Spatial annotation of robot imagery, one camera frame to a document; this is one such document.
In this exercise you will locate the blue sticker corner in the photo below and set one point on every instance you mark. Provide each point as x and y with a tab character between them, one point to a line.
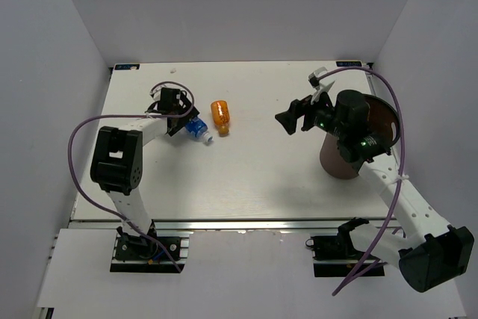
348	63
126	67

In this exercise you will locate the clear bottle with blue label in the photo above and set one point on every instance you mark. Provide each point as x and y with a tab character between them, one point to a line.
198	129

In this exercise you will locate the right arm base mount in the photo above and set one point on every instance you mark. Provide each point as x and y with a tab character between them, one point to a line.
334	255

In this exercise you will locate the aluminium table front rail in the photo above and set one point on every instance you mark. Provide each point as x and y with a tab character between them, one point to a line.
249	225

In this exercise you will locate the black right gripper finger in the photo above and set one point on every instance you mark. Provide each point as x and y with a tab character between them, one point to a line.
299	108
288	121

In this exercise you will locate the dark brown round bin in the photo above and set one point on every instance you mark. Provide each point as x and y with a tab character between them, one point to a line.
336	158

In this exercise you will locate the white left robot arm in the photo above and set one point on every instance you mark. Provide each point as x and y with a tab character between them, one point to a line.
117	164

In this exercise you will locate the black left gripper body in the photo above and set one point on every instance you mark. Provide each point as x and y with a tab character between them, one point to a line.
182	121

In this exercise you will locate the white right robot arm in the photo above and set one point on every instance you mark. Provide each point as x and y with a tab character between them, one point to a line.
432	251

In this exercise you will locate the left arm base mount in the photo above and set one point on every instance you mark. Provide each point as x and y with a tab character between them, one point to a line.
136	254

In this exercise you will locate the blue sticker left corner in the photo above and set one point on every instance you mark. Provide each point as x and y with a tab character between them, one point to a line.
126	67

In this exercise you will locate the orange bottle with patterned label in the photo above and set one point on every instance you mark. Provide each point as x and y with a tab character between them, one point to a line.
221	116

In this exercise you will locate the blue sticker right corner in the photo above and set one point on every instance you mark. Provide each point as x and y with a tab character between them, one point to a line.
348	63

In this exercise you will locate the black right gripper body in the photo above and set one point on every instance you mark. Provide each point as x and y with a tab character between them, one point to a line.
321	116

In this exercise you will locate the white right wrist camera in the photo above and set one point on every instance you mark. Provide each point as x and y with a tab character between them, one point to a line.
320	86

